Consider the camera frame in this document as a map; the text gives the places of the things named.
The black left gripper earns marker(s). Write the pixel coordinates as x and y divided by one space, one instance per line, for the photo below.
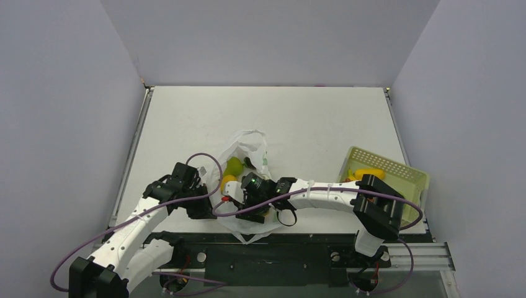
204 211

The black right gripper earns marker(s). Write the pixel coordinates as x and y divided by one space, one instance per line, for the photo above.
250 214

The white plastic bag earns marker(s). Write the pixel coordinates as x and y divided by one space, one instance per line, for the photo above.
246 152

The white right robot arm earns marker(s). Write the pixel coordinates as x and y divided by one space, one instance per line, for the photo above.
378 206

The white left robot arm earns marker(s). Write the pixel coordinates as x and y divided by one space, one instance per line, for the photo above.
131 253

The dark purple fake fruit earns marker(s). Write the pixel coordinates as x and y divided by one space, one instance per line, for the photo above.
248 163

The yellow fake fruit in bag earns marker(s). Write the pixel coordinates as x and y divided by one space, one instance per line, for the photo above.
225 180

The yellow fake banana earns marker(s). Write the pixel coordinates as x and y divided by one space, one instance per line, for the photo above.
350 176

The yellow fake mango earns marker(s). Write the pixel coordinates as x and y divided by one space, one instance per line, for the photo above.
360 173

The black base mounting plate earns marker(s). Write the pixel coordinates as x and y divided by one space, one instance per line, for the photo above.
277 260

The yellow-green perforated plastic basket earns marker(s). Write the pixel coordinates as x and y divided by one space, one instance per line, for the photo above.
412 183

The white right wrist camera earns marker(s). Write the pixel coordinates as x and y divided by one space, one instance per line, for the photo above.
233 190

